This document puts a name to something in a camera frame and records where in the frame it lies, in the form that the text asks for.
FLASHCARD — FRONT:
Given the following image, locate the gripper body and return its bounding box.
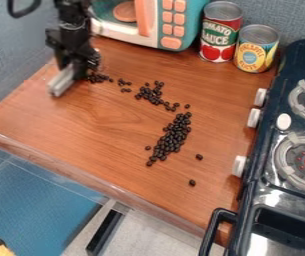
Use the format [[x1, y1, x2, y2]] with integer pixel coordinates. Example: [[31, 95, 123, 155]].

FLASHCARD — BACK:
[[43, 25, 103, 81]]

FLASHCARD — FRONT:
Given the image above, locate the grey sweeping tool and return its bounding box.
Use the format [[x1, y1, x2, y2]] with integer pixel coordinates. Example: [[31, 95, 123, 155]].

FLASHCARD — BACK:
[[46, 62, 79, 98]]

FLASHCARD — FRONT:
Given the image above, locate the pile of black bits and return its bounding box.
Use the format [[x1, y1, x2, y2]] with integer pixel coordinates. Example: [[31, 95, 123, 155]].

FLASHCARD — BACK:
[[85, 72, 193, 113], [142, 111, 206, 188]]

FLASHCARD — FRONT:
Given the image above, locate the toy microwave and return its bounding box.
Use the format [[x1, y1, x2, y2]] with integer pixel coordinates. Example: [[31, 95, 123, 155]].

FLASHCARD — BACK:
[[89, 0, 213, 53]]

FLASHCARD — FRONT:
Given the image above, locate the red tomato can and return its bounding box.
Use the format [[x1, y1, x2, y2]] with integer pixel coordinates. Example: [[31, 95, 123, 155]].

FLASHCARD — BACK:
[[197, 0, 245, 64]]

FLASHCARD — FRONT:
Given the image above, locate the yellow pineapple can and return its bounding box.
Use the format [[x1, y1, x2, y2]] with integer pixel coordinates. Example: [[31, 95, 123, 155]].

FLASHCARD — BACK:
[[232, 23, 282, 74]]

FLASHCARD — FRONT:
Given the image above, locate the toy stove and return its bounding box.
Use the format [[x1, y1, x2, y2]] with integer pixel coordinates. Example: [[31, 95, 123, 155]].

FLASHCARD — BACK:
[[197, 38, 305, 256]]

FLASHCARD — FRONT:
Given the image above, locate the black cable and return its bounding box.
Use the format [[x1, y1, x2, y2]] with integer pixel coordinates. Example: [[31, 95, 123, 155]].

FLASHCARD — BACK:
[[5, 0, 43, 19]]

